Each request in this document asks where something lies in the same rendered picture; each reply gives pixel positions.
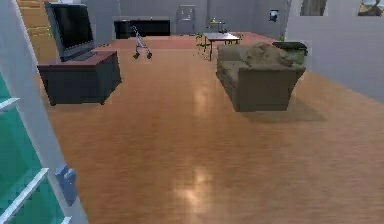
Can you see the grey fridge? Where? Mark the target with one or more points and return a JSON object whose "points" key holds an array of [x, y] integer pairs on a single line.
{"points": [[186, 19]]}

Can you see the black kitchen counter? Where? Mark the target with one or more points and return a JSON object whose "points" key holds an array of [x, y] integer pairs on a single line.
{"points": [[143, 27]]}

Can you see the small dark wall picture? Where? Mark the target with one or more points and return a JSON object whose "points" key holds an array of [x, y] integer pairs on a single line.
{"points": [[273, 15]]}

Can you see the framed wall picture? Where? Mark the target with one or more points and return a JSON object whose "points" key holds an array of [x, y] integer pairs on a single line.
{"points": [[370, 7]]}

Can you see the dark television stand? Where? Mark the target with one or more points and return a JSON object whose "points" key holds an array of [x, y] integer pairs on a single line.
{"points": [[81, 80]]}

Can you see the yellow wooden shelf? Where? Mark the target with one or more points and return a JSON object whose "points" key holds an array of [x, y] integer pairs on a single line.
{"points": [[35, 30]]}

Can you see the grey window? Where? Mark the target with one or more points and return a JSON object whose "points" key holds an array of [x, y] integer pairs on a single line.
{"points": [[313, 7]]}

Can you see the green table lamp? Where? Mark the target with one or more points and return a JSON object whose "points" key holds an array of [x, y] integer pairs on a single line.
{"points": [[216, 24]]}

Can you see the olive brown sofa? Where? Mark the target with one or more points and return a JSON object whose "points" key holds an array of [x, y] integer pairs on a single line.
{"points": [[258, 78]]}

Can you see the grey flat television set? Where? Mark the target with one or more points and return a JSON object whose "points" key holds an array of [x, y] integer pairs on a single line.
{"points": [[71, 28]]}

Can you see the dark wooden table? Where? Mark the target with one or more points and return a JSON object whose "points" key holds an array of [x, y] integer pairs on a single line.
{"points": [[222, 38]]}

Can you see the white glazed room door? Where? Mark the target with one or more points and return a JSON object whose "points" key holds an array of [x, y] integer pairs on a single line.
{"points": [[23, 133]]}

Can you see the green house plant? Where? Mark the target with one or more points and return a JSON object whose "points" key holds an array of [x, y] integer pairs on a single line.
{"points": [[201, 41]]}

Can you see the black side table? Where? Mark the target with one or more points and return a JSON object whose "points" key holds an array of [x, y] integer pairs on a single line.
{"points": [[290, 50]]}

